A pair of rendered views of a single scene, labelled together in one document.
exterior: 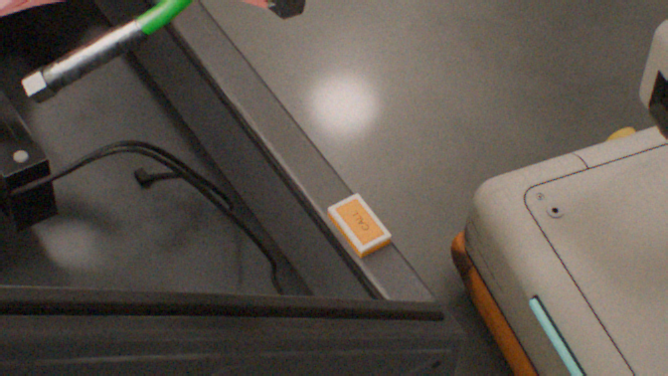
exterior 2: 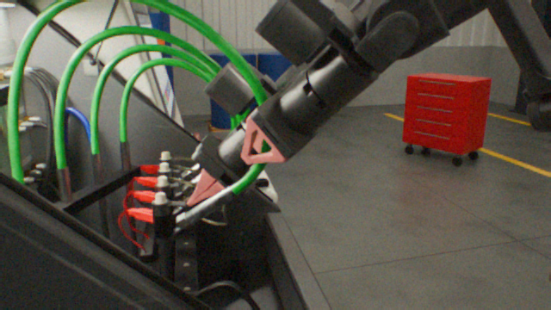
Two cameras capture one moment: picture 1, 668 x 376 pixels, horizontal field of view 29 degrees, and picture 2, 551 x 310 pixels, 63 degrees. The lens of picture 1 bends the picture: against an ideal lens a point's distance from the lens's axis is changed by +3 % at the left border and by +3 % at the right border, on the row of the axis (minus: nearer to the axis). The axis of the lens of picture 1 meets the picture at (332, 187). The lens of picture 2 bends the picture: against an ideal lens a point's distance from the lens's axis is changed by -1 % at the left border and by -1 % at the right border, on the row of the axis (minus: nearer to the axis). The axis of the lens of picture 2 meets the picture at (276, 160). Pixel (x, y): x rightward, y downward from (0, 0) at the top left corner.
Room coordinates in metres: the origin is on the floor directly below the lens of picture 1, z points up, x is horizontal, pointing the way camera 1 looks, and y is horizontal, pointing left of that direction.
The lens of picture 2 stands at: (0.12, -0.17, 1.39)
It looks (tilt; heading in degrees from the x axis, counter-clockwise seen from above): 17 degrees down; 28
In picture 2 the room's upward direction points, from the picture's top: straight up
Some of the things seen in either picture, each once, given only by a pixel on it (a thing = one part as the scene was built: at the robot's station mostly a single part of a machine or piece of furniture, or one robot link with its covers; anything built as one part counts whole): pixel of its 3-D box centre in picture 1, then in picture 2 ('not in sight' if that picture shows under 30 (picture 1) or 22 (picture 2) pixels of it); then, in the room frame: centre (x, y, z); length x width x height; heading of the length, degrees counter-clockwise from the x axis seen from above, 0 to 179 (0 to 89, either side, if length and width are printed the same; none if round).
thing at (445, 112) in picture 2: not in sight; (443, 118); (5.08, 0.50, 0.43); 0.70 x 0.46 x 0.86; 70
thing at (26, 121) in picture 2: not in sight; (22, 122); (0.64, 0.66, 1.20); 0.13 x 0.03 x 0.31; 40
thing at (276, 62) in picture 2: not in sight; (256, 95); (5.05, 2.77, 0.51); 1.20 x 0.85 x 1.02; 133
